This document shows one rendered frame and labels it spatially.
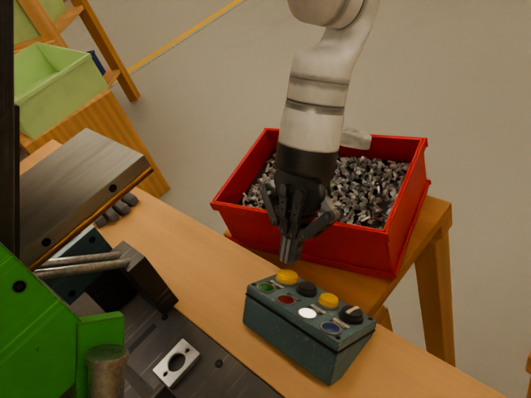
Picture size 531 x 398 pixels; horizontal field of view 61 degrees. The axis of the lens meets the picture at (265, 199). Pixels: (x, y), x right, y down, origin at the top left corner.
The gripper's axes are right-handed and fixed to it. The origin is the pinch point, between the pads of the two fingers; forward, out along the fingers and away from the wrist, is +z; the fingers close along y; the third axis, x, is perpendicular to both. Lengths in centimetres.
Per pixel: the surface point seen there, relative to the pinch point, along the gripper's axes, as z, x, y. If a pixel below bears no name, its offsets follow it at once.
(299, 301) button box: 4.4, -2.7, 4.9
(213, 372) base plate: 15.0, -10.6, -0.5
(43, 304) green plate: -1.1, -30.5, -1.6
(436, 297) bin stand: 18.4, 42.7, 5.3
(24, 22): -19, 54, -260
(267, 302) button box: 5.1, -5.5, 2.2
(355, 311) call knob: 3.2, -0.2, 11.3
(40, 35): -13, 62, -258
